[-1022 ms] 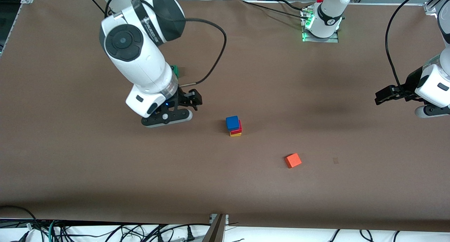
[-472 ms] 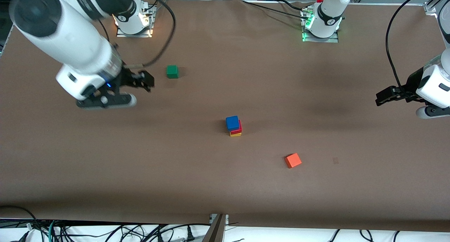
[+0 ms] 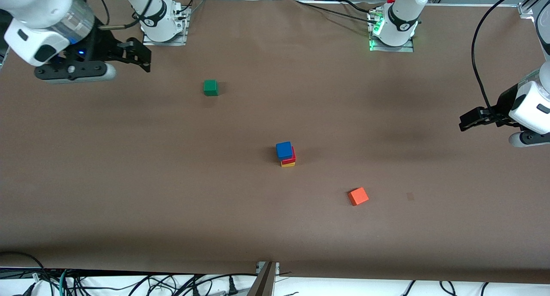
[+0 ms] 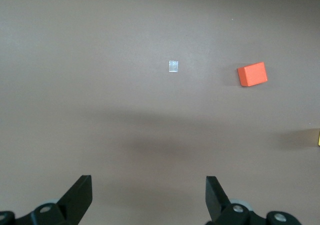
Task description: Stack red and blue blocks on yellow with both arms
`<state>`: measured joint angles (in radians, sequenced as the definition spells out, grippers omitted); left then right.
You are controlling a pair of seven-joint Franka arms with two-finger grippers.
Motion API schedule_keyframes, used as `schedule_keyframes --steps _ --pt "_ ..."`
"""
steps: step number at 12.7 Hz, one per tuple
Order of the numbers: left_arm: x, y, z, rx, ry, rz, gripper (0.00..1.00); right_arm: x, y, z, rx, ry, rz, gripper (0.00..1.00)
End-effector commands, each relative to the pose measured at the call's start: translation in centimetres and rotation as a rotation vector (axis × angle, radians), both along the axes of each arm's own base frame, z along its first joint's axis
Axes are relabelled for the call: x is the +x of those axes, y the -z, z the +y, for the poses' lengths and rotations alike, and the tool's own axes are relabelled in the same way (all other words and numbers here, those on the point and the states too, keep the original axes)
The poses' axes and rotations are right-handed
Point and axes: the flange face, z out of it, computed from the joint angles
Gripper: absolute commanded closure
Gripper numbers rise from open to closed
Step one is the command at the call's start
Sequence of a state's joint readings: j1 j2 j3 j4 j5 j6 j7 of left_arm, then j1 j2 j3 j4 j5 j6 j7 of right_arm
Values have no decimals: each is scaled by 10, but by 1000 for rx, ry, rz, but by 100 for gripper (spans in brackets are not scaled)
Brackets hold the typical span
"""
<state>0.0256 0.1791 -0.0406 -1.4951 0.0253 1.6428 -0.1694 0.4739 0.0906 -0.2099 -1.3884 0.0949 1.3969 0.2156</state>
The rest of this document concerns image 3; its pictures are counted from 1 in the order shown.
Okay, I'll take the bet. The blue wooden block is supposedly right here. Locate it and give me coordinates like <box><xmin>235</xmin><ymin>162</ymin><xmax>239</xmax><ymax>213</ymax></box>
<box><xmin>275</xmin><ymin>141</ymin><xmax>294</xmax><ymax>161</ymax></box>

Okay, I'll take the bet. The orange wooden block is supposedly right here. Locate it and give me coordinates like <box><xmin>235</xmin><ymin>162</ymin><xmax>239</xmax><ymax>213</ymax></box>
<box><xmin>348</xmin><ymin>187</ymin><xmax>369</xmax><ymax>207</ymax></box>

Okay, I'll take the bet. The black right arm gripper cable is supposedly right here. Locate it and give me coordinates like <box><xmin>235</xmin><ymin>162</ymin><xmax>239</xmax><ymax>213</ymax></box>
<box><xmin>96</xmin><ymin>0</ymin><xmax>158</xmax><ymax>31</ymax></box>

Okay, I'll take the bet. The black arm gripper cable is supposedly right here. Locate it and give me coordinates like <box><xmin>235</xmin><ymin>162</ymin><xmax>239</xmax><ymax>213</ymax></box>
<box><xmin>96</xmin><ymin>0</ymin><xmax>158</xmax><ymax>31</ymax></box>
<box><xmin>471</xmin><ymin>0</ymin><xmax>538</xmax><ymax>112</ymax></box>

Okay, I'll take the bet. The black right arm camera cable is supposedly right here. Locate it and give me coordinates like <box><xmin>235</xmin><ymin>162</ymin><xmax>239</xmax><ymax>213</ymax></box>
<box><xmin>92</xmin><ymin>0</ymin><xmax>111</xmax><ymax>27</ymax></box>

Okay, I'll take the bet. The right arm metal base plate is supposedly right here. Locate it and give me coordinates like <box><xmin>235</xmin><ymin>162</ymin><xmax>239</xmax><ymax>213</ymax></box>
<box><xmin>142</xmin><ymin>4</ymin><xmax>190</xmax><ymax>46</ymax></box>

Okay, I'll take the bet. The black left arm gripper cable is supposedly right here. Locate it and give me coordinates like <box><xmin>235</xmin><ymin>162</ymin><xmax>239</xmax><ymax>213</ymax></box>
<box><xmin>471</xmin><ymin>0</ymin><xmax>538</xmax><ymax>112</ymax></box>

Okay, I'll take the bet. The aluminium frame corner profile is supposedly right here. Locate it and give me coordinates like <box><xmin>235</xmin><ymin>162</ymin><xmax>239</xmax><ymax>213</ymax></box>
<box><xmin>518</xmin><ymin>0</ymin><xmax>550</xmax><ymax>18</ymax></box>

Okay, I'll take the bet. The black table cable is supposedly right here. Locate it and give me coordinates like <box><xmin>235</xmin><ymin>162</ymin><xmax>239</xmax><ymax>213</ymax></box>
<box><xmin>294</xmin><ymin>0</ymin><xmax>381</xmax><ymax>24</ymax></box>

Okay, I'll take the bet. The black looped floor cable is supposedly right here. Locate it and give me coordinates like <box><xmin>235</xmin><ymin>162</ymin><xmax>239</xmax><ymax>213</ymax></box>
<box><xmin>0</xmin><ymin>251</ymin><xmax>54</xmax><ymax>296</ymax></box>

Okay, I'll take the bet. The grey metal camera post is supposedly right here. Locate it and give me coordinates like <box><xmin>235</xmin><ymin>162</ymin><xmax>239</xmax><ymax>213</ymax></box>
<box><xmin>246</xmin><ymin>262</ymin><xmax>280</xmax><ymax>296</ymax></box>

